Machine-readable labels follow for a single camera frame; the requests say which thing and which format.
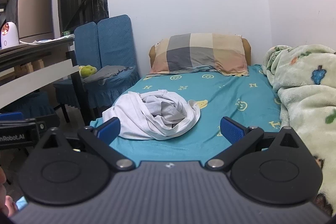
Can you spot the brown pillow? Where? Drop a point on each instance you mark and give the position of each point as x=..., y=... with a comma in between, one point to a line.
x=246, y=50

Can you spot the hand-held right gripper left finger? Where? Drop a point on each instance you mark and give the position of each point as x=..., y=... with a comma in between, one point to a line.
x=110, y=129

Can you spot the person's left hand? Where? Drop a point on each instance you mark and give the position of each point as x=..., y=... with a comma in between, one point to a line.
x=6, y=187

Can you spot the grey cloth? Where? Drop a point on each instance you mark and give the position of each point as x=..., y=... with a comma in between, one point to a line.
x=107, y=73

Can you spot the green plush toy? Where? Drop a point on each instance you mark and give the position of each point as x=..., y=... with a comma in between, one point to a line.
x=88, y=71

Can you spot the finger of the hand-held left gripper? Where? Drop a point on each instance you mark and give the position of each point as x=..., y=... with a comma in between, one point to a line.
x=10, y=116

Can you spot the white humidifier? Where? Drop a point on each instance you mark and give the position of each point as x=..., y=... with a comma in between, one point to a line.
x=9, y=37

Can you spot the dark table with white drawer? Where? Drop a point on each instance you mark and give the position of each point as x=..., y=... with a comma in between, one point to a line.
x=31, y=47

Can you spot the green fleece blanket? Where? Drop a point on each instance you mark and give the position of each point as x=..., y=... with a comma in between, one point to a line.
x=302, y=87

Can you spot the white t-shirt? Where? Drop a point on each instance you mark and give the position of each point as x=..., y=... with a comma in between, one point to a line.
x=136, y=119

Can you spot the bed with teal printed sheet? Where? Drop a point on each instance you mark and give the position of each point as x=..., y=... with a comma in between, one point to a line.
x=223, y=92

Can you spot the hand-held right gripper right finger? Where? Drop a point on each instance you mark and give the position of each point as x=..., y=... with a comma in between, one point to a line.
x=231, y=130

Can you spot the plaid pillow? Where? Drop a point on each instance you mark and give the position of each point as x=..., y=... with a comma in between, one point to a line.
x=199, y=50

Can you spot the white papers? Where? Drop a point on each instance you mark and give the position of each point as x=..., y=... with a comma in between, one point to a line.
x=52, y=39

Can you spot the tall blue covered chair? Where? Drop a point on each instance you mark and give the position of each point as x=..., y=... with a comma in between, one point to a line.
x=113, y=40

